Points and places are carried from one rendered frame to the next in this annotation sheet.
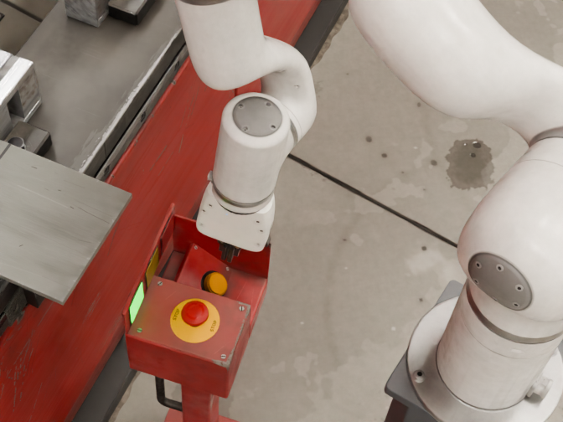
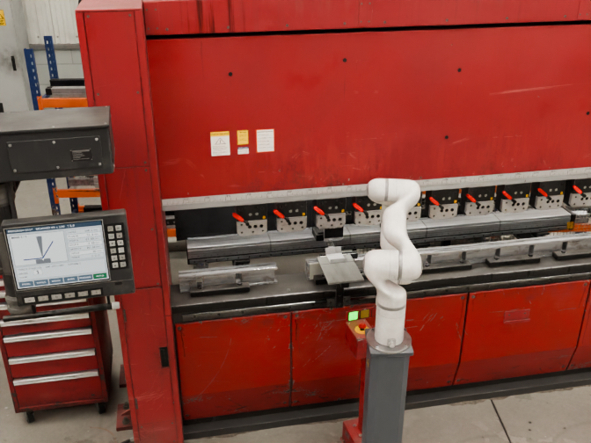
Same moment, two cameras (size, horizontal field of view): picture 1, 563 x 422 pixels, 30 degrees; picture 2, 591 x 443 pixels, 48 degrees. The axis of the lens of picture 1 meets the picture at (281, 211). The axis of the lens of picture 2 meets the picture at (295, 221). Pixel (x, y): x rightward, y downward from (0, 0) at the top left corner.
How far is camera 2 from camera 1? 2.35 m
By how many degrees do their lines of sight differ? 53
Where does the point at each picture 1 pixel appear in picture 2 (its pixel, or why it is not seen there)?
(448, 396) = (373, 336)
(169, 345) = (351, 329)
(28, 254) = (332, 274)
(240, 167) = not seen: hidden behind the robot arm
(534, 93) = (398, 239)
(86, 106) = not seen: hidden behind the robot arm
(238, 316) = not seen: hidden behind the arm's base
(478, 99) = (388, 235)
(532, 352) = (381, 313)
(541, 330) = (381, 301)
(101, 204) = (356, 277)
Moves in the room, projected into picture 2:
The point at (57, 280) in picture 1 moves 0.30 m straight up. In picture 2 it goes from (331, 279) to (333, 225)
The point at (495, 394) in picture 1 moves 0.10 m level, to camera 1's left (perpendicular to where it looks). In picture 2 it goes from (377, 333) to (363, 322)
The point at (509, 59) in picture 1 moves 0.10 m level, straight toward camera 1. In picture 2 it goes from (397, 229) to (373, 232)
